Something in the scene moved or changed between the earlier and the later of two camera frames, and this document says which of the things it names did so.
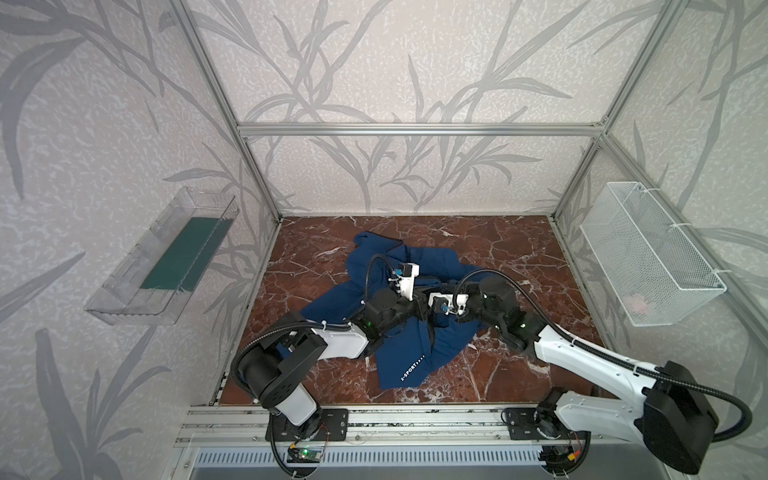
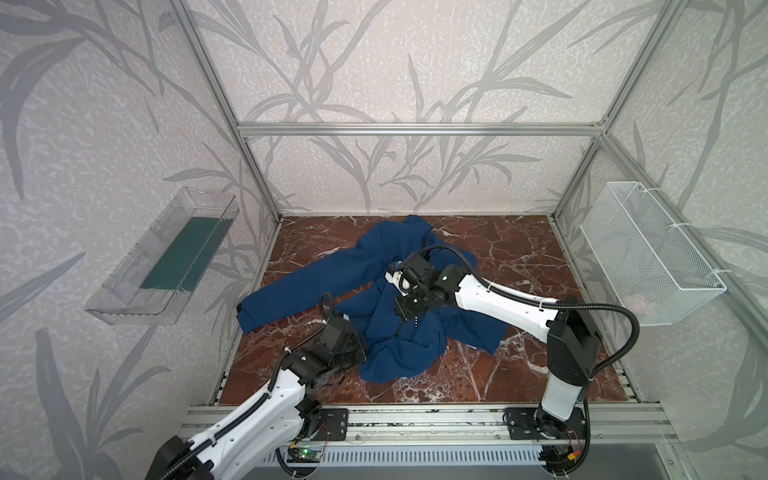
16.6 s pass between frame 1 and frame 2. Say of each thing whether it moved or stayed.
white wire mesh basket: stayed
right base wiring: stayed
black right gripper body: moved
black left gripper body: moved
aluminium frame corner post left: stayed
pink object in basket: stayed
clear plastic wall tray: stayed
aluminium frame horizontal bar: stayed
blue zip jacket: moved
